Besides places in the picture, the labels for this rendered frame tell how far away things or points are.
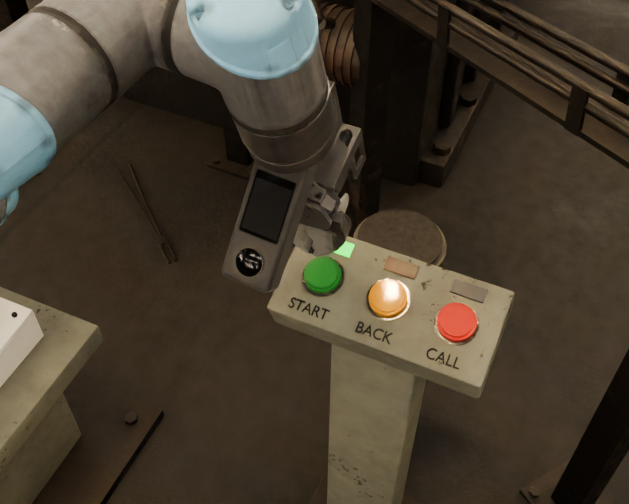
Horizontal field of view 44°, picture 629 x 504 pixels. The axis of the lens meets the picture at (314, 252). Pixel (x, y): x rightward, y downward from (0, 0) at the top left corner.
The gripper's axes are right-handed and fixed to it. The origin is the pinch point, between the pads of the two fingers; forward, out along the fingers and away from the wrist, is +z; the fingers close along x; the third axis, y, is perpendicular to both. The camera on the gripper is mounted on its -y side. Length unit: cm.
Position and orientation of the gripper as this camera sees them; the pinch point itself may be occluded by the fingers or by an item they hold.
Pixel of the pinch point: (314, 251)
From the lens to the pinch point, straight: 77.2
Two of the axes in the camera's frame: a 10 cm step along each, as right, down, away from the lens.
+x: -9.1, -3.1, 2.8
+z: 1.4, 4.0, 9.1
